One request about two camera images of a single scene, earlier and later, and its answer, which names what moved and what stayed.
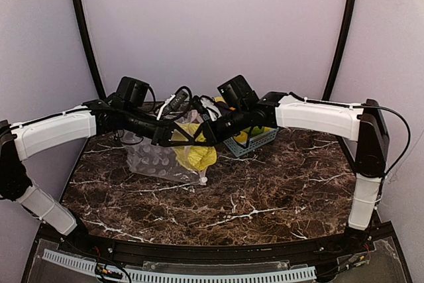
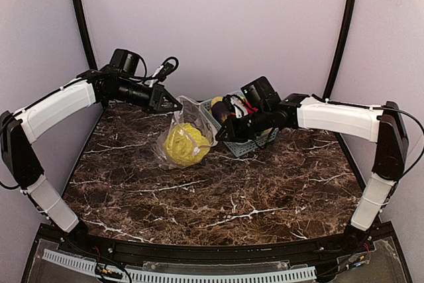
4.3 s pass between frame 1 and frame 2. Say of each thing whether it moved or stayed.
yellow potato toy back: stayed
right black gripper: moved
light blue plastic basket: stayed
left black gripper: moved
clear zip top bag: moved
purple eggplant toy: stayed
